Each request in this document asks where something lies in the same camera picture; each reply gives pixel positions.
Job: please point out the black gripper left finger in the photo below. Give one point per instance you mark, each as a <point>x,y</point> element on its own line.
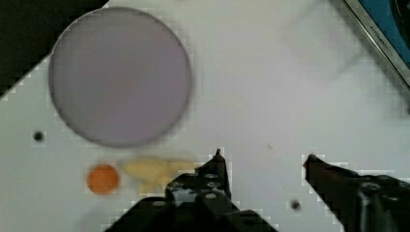
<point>194,202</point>

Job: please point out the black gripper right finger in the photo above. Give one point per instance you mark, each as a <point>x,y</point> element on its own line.
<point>361,203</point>

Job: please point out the peeled yellow banana toy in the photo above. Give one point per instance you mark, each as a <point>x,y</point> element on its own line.
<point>156,173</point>

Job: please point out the small orange fruit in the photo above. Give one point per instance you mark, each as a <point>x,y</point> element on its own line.
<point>103,179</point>

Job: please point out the lilac round plate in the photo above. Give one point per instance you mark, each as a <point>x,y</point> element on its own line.
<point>119,77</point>

